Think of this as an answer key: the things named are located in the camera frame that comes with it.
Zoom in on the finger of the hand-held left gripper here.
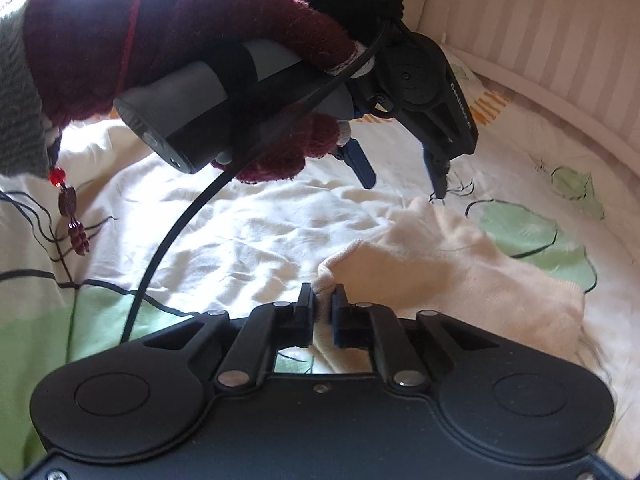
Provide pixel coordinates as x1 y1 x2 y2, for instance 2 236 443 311
422 145 452 202
334 137 377 190

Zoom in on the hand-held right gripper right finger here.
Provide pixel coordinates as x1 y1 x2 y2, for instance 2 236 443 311
331 283 501 391

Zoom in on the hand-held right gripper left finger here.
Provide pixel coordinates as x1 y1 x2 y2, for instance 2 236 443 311
142 283 317 391

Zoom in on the pale knit garment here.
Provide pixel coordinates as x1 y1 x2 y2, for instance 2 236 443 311
315 195 586 376

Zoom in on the person's left forearm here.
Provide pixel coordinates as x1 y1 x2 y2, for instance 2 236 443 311
0 5 51 178

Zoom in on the person's left hand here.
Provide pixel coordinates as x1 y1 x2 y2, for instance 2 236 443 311
22 0 373 183

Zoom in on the leaf print bed sheet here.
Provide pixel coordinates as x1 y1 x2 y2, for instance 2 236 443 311
0 0 640 480

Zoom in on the striped padded bed surround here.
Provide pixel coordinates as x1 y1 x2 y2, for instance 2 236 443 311
410 0 640 161

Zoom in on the black cable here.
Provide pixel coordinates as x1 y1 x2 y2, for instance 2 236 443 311
120 17 393 346

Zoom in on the red bead bracelet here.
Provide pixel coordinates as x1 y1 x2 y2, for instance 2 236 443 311
46 0 143 256

